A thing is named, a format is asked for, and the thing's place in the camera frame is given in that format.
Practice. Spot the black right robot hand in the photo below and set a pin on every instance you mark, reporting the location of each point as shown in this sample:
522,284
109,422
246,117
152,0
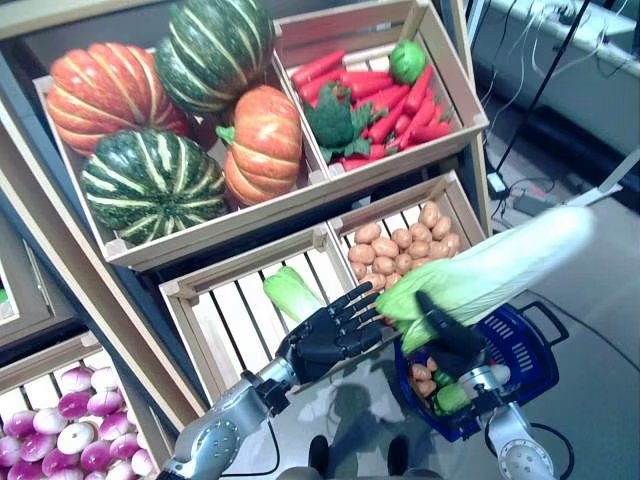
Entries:
455,350

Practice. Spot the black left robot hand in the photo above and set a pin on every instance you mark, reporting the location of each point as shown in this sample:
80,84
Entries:
325,340

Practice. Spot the green white napa cabbage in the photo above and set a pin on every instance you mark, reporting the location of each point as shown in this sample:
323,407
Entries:
500,260
290,295
450,400

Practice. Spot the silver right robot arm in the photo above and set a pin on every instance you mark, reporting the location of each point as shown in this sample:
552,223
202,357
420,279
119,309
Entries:
520,450

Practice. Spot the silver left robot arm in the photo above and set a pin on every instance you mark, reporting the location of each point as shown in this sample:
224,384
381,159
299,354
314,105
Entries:
210,440

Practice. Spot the blue plastic shopping basket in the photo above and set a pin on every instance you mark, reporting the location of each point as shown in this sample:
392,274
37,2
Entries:
520,350

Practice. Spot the small green vegetable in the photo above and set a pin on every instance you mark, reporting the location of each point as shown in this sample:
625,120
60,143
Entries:
442,377

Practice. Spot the orange vegetable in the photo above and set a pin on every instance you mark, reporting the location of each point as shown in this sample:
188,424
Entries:
426,389
421,371

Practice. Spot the brown potato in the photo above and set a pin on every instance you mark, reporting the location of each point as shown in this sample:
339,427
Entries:
367,233
441,227
428,215
359,270
361,253
385,247
401,238

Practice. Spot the wide slatted wooden crate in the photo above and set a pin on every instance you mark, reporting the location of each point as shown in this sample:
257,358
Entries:
230,320

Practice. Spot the wooden potato crate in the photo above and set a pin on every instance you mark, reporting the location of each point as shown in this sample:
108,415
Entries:
462,205

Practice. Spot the large wooden crate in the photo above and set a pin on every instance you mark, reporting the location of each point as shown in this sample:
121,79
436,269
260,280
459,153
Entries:
215,230

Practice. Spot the flat grey box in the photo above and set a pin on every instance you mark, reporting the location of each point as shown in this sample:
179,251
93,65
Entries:
532,202

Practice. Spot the black power adapter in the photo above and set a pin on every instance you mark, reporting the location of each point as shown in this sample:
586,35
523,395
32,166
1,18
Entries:
496,184

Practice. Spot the wooden carrot crate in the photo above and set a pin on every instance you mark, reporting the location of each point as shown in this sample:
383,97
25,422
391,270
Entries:
400,162

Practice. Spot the small orange pumpkin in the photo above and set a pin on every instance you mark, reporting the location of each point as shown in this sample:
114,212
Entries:
265,145

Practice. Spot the red carrot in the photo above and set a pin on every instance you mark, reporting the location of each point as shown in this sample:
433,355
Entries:
370,80
419,90
430,134
317,67
387,122
424,115
320,85

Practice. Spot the purple white turnip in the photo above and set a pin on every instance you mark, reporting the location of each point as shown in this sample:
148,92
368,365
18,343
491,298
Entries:
75,405
142,462
61,461
115,426
123,446
105,402
20,424
75,379
50,420
105,378
75,438
37,447
96,455

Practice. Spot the green broccoli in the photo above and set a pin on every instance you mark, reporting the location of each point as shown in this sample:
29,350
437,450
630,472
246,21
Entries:
330,120

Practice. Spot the wooden display shelf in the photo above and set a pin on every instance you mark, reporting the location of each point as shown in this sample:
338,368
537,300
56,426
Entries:
100,280

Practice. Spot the green striped pumpkin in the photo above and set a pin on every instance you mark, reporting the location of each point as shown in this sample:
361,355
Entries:
150,185
215,55

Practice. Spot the black stand pole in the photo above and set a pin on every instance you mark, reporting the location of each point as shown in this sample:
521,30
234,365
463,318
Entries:
531,107

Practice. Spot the wooden turnip crate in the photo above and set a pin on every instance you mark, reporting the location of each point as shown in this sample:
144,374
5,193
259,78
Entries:
45,360

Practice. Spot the round green cabbage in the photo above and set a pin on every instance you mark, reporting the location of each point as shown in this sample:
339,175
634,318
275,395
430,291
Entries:
407,62

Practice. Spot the white desk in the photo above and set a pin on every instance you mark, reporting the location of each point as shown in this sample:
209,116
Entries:
575,85

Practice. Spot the plain wooden crate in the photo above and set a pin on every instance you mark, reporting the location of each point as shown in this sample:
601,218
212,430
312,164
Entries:
30,300

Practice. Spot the large orange pumpkin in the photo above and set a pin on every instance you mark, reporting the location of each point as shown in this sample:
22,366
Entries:
100,95

